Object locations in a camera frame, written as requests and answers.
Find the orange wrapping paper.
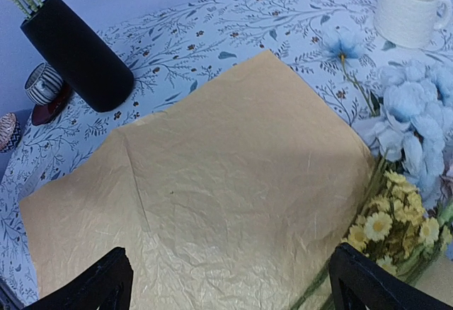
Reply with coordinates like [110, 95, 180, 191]
[20, 51, 374, 309]

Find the tall black vase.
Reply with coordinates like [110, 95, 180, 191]
[21, 0, 134, 113]

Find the floral patterned tablecloth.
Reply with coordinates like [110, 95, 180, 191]
[1, 0, 452, 304]

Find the artificial flower bouquet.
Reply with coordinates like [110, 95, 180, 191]
[289, 28, 453, 310]

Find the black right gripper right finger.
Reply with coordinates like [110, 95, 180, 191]
[328, 243, 452, 309]

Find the cream ceramic mug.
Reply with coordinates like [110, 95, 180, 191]
[374, 0, 452, 49]

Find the striped black white cup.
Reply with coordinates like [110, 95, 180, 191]
[24, 62, 64, 105]

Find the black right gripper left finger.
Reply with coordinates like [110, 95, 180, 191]
[26, 247, 134, 309]

